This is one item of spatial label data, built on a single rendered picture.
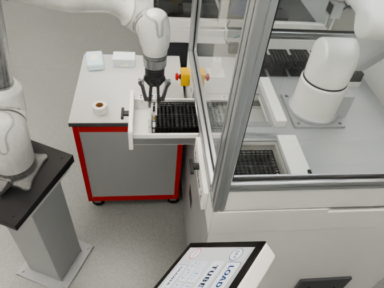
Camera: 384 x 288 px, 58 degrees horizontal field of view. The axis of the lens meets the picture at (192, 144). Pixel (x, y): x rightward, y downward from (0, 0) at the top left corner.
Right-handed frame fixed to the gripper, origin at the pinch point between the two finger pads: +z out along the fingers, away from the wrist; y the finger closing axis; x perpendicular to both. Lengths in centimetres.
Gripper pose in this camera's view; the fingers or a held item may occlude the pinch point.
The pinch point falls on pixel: (154, 107)
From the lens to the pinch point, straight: 148.1
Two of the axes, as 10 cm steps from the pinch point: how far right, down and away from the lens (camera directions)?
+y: -9.9, 0.0, -1.3
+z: -0.9, 7.0, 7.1
